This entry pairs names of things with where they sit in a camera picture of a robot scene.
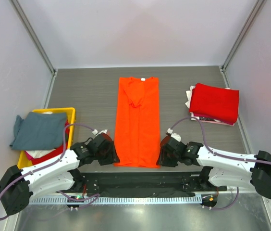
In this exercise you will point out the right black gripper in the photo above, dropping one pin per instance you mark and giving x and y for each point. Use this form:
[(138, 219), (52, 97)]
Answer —
[(165, 156)]

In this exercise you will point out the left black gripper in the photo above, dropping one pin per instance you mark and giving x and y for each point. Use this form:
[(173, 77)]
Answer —
[(112, 157)]

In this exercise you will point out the orange t shirt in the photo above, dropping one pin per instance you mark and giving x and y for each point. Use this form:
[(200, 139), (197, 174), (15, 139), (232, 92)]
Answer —
[(137, 130)]

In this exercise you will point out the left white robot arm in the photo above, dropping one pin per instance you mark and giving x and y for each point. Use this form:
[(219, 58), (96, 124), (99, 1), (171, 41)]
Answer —
[(19, 187)]

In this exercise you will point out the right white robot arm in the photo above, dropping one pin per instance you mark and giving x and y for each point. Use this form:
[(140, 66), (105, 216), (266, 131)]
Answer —
[(219, 168)]

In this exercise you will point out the red shirt in bin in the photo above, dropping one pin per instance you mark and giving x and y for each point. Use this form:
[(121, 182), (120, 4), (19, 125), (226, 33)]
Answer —
[(53, 153)]

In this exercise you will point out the folded white t shirt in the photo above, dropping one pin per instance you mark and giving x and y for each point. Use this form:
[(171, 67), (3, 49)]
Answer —
[(189, 96)]

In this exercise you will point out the grey blue t shirt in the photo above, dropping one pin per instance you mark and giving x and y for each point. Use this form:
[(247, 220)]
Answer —
[(19, 131)]

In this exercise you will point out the folded red t shirt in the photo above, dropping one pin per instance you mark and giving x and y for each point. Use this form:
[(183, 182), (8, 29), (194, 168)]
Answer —
[(216, 103)]

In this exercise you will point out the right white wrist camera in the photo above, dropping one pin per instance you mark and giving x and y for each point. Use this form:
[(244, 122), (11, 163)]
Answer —
[(174, 135)]

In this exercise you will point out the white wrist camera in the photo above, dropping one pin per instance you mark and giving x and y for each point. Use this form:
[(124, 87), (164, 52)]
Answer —
[(96, 132), (174, 135)]

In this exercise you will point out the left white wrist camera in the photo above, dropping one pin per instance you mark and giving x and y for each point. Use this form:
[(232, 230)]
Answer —
[(96, 132)]

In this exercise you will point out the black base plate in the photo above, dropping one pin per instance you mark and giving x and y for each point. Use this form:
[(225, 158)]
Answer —
[(147, 184)]

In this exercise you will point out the white slotted cable duct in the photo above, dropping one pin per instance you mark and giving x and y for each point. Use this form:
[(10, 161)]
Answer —
[(62, 200)]

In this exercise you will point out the left aluminium frame post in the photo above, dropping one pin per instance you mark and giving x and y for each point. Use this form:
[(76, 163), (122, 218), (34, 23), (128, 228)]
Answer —
[(27, 25)]

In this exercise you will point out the aluminium frame post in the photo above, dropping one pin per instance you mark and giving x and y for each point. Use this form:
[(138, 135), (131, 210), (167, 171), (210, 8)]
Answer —
[(27, 25), (259, 4)]

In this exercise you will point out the right aluminium frame post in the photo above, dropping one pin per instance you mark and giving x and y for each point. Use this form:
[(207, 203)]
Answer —
[(259, 4)]

